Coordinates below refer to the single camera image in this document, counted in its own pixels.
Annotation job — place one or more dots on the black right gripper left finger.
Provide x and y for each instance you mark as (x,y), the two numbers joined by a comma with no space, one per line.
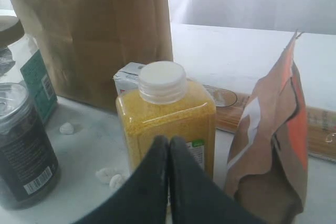
(143,197)

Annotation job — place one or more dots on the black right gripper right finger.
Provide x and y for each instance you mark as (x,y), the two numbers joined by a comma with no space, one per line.
(195,198)

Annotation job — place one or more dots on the yellow grain bottle white cap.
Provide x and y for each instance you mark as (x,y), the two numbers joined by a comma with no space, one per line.
(167,103)

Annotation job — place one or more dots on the nut jar with gold lid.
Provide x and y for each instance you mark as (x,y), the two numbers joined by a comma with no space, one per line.
(22,62)

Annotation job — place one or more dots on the brown paper bag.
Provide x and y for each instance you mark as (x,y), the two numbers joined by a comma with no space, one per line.
(85,42)

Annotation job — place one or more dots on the brown kraft pouch orange label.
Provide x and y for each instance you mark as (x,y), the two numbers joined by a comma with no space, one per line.
(267,167)

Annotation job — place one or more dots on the spaghetti pasta packet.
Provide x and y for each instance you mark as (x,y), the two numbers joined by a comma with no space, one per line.
(321,123)

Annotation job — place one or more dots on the white pebble near carton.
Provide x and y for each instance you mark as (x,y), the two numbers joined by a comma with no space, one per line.
(67,129)

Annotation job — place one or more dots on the small white blue carton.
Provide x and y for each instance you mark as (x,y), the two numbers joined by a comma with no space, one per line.
(127,78)

